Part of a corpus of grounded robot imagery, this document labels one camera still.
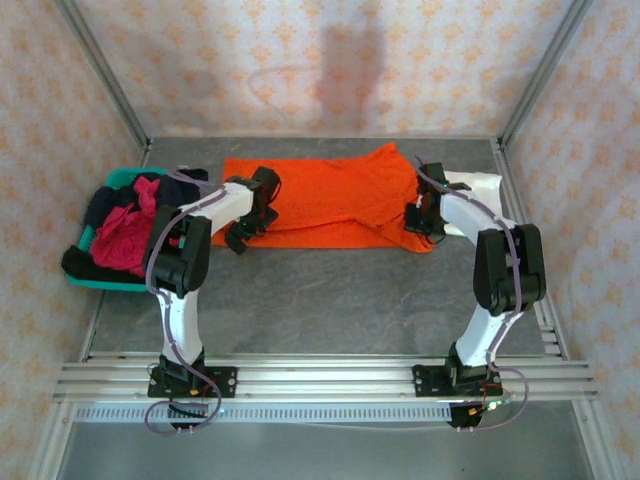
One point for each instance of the navy t-shirt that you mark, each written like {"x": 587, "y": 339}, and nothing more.
{"x": 102, "y": 200}

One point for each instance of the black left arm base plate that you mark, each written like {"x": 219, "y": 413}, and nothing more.
{"x": 225, "y": 382}

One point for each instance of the white folded t-shirt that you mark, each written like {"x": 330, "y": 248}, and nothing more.
{"x": 480, "y": 182}

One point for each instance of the teal plastic basket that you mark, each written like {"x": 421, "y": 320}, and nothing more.
{"x": 117, "y": 177}

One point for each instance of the black t-shirt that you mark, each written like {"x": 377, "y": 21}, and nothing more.
{"x": 80, "y": 265}

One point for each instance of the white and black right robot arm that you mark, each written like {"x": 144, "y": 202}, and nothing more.
{"x": 507, "y": 275}

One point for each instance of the aluminium frame post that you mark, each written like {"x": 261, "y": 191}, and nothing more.
{"x": 542, "y": 75}
{"x": 107, "y": 80}

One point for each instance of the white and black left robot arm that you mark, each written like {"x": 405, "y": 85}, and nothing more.
{"x": 182, "y": 320}

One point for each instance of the magenta t-shirt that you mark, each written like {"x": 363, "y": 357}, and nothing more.
{"x": 117, "y": 245}

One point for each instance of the orange t-shirt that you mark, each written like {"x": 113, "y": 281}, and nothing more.
{"x": 330, "y": 195}

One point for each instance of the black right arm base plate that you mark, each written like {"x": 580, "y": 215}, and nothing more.
{"x": 430, "y": 382}

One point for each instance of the aluminium cross rails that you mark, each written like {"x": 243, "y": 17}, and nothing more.
{"x": 325, "y": 380}

